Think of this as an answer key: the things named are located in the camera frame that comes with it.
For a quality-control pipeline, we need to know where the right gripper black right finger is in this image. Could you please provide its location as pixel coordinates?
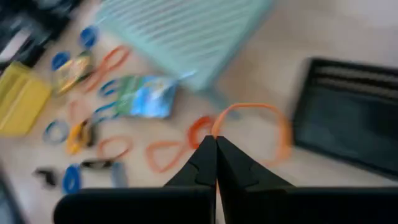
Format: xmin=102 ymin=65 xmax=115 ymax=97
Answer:
xmin=216 ymin=136 xmax=398 ymax=224

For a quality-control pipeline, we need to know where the red rubber band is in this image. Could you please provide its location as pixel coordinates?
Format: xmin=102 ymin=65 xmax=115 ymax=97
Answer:
xmin=186 ymin=115 xmax=216 ymax=151

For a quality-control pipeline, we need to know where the black plastic basket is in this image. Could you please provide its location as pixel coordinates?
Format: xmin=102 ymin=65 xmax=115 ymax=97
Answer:
xmin=292 ymin=57 xmax=398 ymax=181

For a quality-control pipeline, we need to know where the yellow orange coil wristband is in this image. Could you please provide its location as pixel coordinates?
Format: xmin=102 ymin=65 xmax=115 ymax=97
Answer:
xmin=65 ymin=121 xmax=86 ymax=156

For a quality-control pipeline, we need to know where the blue coil wristband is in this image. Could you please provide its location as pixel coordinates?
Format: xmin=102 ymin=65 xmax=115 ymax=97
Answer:
xmin=78 ymin=25 xmax=100 ymax=50
xmin=62 ymin=164 xmax=82 ymax=195
xmin=51 ymin=51 xmax=72 ymax=71

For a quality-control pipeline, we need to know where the yellow green Crayola crayon box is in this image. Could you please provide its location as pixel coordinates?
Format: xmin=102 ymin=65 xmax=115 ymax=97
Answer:
xmin=52 ymin=51 xmax=94 ymax=96

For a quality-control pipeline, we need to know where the green and blue card box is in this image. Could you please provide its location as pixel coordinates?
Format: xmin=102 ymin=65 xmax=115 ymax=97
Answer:
xmin=115 ymin=74 xmax=180 ymax=119

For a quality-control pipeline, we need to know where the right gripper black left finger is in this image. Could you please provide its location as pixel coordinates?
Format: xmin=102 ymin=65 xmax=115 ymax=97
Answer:
xmin=53 ymin=135 xmax=218 ymax=224

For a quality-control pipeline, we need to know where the yellow plastic basket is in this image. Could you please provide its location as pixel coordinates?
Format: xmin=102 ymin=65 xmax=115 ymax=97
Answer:
xmin=0 ymin=61 xmax=52 ymax=137

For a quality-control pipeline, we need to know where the pale green perforated metal shelf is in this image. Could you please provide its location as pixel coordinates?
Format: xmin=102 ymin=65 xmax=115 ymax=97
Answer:
xmin=95 ymin=0 xmax=276 ymax=121

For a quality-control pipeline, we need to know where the blue rubber band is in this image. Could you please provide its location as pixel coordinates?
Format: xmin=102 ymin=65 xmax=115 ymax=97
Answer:
xmin=110 ymin=161 xmax=129 ymax=189
xmin=42 ymin=119 xmax=70 ymax=146
xmin=98 ymin=79 xmax=121 ymax=96
xmin=93 ymin=102 xmax=121 ymax=124

